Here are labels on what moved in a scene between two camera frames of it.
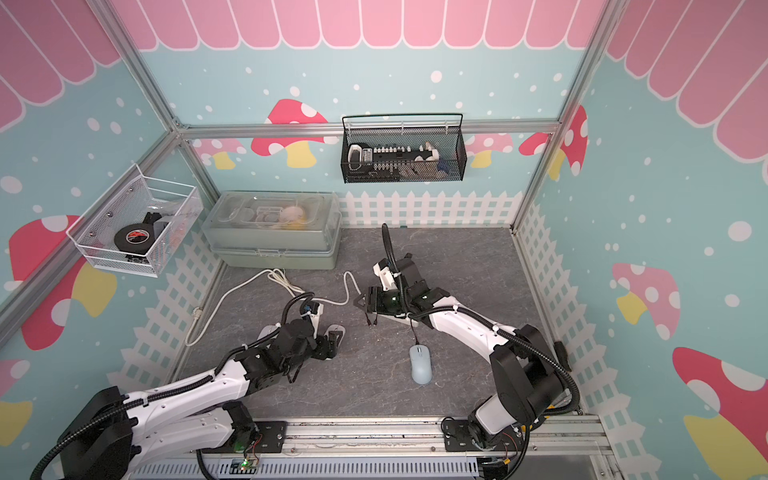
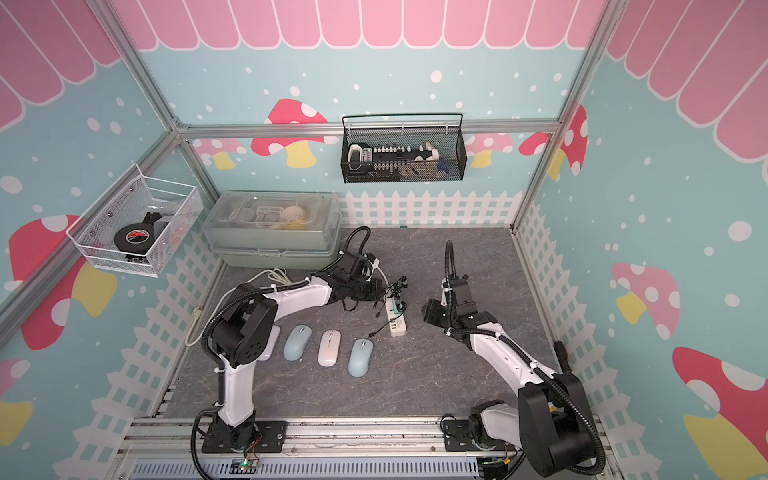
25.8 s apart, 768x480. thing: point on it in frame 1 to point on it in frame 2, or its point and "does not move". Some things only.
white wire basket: (139, 225) does not move
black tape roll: (135, 238) does not move
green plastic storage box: (273, 229) does not move
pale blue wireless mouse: (420, 363) to (359, 363)
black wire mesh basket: (403, 147) does not move
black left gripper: (327, 349) to (374, 295)
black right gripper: (374, 301) to (433, 305)
